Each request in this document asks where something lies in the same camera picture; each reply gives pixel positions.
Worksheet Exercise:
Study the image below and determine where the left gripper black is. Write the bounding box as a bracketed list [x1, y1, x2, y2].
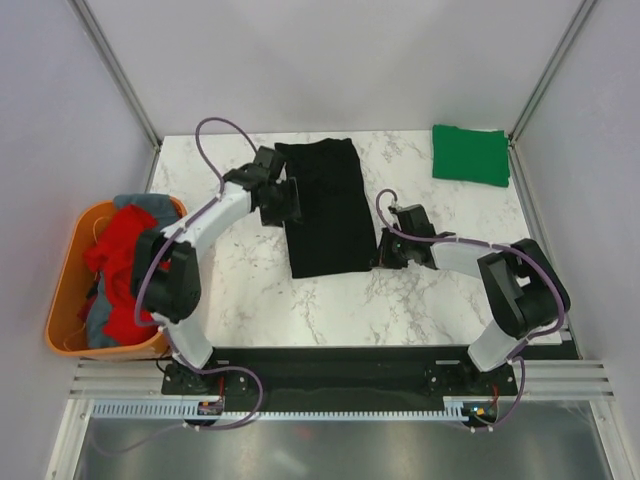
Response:
[258, 177, 302, 228]

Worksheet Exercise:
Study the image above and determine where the black t shirt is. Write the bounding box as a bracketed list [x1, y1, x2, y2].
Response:
[275, 138, 377, 279]

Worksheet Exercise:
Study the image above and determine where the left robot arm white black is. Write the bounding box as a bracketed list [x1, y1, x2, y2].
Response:
[130, 147, 302, 393]

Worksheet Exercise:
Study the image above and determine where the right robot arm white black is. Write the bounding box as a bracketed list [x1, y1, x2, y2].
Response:
[374, 203, 571, 394]

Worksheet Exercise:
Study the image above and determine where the grey t shirt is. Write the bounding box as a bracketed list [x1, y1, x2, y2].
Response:
[82, 192, 184, 349]

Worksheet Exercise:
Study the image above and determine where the folded green t shirt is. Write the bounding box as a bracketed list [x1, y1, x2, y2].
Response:
[431, 125, 510, 188]

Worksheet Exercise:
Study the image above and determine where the red t shirt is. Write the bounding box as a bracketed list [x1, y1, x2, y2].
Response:
[78, 204, 161, 346]

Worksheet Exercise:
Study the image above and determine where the orange plastic basket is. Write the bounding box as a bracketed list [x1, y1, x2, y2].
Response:
[45, 201, 168, 360]

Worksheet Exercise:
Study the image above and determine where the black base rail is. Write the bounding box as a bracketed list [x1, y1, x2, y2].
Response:
[161, 346, 517, 411]

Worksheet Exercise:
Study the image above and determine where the white slotted cable duct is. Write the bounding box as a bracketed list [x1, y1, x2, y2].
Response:
[91, 399, 478, 422]

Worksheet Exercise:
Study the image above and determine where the left aluminium frame post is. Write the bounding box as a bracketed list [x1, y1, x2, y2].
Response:
[69, 0, 164, 151]

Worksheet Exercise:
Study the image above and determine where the aluminium frame post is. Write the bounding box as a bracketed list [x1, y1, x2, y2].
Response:
[507, 0, 601, 146]
[69, 0, 164, 151]

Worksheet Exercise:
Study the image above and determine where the right aluminium frame post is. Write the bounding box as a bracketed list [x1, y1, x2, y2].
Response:
[507, 0, 601, 146]

